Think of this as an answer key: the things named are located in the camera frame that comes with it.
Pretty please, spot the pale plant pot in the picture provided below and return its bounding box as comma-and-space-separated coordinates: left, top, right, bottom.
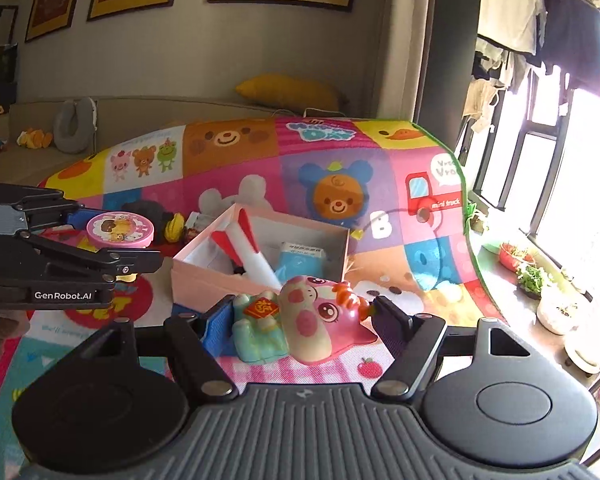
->
562, 327, 600, 376

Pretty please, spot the beige hanging garment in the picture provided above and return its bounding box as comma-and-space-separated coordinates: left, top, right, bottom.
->
464, 77, 506, 128

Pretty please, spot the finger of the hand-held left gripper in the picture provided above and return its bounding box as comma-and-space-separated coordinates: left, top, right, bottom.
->
0, 232, 163, 283
0, 183, 98, 235

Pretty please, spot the window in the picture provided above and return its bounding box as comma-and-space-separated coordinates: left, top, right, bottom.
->
455, 10, 600, 311

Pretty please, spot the beige sofa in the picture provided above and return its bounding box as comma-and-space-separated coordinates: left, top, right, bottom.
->
0, 97, 416, 186

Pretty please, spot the white hanging shirt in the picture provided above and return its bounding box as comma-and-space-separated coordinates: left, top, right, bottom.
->
476, 0, 548, 57

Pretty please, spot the white plant pot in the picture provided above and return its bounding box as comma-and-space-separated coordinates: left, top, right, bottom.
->
536, 284, 590, 337

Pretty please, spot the red plant pot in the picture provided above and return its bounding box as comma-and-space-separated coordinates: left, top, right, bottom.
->
499, 241, 537, 273

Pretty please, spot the dark hanging garment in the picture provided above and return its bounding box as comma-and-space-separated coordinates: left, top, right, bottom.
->
539, 0, 600, 101

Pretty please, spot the black plush toy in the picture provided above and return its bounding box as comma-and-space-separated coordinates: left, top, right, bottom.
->
122, 198, 181, 243

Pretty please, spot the white red rocket toy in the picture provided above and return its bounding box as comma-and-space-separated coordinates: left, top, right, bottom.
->
210, 208, 283, 293

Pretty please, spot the white cable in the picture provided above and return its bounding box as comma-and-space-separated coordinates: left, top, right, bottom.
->
272, 106, 348, 120

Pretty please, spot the yellow pillow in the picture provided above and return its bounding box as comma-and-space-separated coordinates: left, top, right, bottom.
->
235, 74, 342, 113

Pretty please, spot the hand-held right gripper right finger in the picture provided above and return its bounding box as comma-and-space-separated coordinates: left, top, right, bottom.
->
371, 296, 533, 397

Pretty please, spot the blue white tissue packet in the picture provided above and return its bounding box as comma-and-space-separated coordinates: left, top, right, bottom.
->
275, 241, 327, 281

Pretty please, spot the colourful printed play mat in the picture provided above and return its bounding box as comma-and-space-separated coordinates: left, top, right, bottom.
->
0, 117, 508, 480

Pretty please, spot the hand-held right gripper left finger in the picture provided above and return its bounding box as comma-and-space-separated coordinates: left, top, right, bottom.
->
67, 294, 239, 397

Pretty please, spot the grey neck pillow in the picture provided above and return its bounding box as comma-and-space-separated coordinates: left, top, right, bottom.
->
54, 97, 99, 156

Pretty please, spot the pink yellow round toy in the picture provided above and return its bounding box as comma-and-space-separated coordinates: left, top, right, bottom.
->
86, 211, 154, 250

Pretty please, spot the green leafy plant pot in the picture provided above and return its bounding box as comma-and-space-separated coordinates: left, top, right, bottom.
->
516, 264, 557, 302

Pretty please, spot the orange plush toy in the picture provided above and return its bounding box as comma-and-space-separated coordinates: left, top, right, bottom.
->
17, 129, 53, 150

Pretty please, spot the pink pig toy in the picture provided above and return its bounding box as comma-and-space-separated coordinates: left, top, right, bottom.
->
231, 275, 381, 366

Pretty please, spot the yellow banana toy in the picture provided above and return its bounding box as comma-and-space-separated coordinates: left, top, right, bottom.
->
163, 211, 186, 244

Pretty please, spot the pink cardboard box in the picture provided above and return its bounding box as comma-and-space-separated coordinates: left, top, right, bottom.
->
171, 203, 352, 311

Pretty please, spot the beige curtain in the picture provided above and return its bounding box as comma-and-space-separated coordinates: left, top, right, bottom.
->
415, 0, 483, 161

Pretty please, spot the small green plant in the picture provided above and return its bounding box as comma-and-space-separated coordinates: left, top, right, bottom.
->
466, 201, 492, 235

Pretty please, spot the small white toy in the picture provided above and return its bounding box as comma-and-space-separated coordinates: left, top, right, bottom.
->
184, 211, 203, 243

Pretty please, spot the person's left hand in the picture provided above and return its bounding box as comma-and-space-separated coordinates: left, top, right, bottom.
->
0, 306, 32, 339

